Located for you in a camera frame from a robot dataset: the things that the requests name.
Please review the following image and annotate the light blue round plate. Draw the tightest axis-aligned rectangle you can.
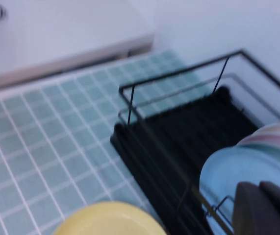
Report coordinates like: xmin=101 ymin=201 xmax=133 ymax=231
xmin=200 ymin=146 xmax=280 ymax=235

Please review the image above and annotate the black plastic drip tray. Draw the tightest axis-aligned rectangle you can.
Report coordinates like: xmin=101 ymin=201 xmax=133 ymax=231
xmin=109 ymin=85 xmax=260 ymax=235

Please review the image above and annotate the cream white round plate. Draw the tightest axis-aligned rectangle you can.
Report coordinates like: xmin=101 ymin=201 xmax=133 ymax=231
xmin=251 ymin=121 xmax=280 ymax=135

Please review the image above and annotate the yellow round plate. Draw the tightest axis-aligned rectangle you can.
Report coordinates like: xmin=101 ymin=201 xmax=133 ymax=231
xmin=52 ymin=200 xmax=167 ymax=235

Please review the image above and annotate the green checked tablecloth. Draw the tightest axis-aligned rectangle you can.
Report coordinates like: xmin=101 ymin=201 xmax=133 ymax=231
xmin=0 ymin=48 xmax=199 ymax=235

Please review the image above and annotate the pink round plate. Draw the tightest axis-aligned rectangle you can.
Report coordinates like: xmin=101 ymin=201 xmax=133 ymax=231
xmin=241 ymin=131 xmax=280 ymax=146

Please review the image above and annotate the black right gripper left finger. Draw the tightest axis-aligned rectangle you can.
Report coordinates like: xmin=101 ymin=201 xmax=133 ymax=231
xmin=232 ymin=181 xmax=276 ymax=235

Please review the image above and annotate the teal green round plate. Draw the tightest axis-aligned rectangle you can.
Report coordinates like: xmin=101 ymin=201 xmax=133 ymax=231
xmin=236 ymin=141 xmax=280 ymax=159

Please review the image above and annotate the black wire dish rack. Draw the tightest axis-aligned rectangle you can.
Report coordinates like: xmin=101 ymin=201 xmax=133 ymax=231
xmin=118 ymin=48 xmax=280 ymax=235

